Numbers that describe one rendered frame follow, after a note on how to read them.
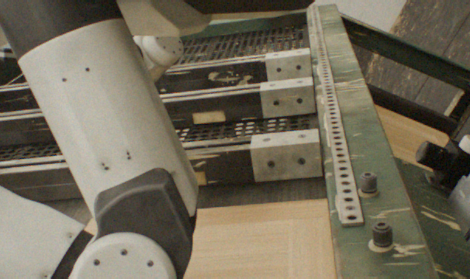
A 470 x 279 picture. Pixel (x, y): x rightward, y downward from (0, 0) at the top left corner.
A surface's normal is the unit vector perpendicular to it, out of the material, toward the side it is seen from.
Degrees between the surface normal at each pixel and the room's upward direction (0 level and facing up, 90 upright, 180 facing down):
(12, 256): 90
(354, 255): 59
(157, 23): 101
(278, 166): 90
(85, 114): 90
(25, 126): 90
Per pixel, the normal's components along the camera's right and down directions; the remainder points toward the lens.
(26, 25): -0.33, 0.26
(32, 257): 0.15, -0.11
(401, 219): -0.15, -0.91
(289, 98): -0.10, 0.41
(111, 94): 0.38, -0.06
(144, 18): -0.14, 0.93
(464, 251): 0.36, -0.84
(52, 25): 0.01, 0.11
